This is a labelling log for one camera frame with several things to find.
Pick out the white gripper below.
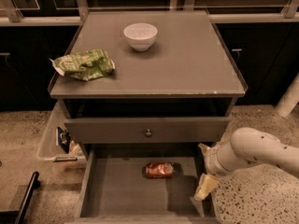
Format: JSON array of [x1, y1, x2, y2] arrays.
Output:
[[194, 143, 232, 201]]

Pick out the red coke can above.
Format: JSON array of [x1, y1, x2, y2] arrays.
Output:
[[146, 162, 174, 178]]

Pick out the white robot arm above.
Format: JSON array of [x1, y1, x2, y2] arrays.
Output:
[[194, 127, 299, 201]]

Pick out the closed grey top drawer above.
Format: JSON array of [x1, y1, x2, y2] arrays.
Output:
[[64, 117, 230, 144]]

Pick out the round metal drawer knob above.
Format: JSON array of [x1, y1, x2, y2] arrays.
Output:
[[145, 129, 152, 137]]

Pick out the grey drawer cabinet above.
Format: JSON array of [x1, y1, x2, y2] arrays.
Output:
[[47, 10, 249, 224]]

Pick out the open grey middle drawer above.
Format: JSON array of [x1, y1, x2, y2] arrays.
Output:
[[75, 143, 221, 224]]

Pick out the dark snack package in bin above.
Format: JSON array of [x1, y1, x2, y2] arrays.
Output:
[[56, 127, 71, 153]]

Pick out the white ceramic bowl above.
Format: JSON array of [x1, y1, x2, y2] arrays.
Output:
[[123, 23, 158, 51]]

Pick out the green chip bag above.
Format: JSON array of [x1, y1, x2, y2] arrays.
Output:
[[50, 49, 115, 81]]

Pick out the black bar bottom left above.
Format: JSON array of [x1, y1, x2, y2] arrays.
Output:
[[14, 172, 40, 224]]

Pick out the white post at right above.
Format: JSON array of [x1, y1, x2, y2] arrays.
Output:
[[275, 73, 299, 118]]

